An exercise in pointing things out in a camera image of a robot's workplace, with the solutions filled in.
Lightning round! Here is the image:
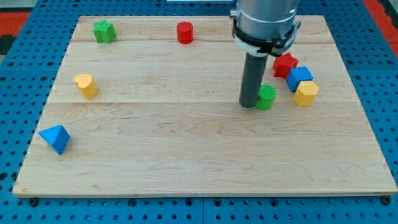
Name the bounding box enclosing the yellow heart block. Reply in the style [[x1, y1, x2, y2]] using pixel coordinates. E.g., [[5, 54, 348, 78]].
[[73, 73, 98, 100]]

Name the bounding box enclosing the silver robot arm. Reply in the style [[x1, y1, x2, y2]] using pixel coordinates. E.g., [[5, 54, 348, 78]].
[[229, 0, 301, 57]]

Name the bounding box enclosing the blue cube block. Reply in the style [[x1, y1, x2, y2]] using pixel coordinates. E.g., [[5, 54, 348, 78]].
[[286, 67, 313, 93]]

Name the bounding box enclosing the yellow hexagon block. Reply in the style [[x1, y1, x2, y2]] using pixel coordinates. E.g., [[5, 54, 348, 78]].
[[293, 81, 319, 106]]

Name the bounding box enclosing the blue triangle block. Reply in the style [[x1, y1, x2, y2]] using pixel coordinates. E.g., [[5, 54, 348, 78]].
[[39, 124, 70, 155]]

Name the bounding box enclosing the green cylinder block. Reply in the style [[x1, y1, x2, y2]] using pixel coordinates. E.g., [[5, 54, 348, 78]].
[[255, 84, 277, 111]]

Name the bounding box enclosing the wooden board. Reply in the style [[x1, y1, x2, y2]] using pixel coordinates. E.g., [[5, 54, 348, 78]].
[[13, 16, 397, 198]]

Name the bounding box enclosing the green star block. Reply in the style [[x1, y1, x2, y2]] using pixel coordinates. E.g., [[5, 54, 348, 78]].
[[93, 20, 116, 44]]

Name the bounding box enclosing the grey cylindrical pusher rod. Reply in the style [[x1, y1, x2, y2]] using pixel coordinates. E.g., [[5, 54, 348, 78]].
[[239, 53, 268, 108]]

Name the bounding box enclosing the red star block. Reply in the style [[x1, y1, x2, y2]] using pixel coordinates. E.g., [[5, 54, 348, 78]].
[[272, 53, 299, 80]]

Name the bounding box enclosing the red cylinder block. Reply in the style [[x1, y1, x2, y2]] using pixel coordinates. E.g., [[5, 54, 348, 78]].
[[177, 21, 193, 44]]

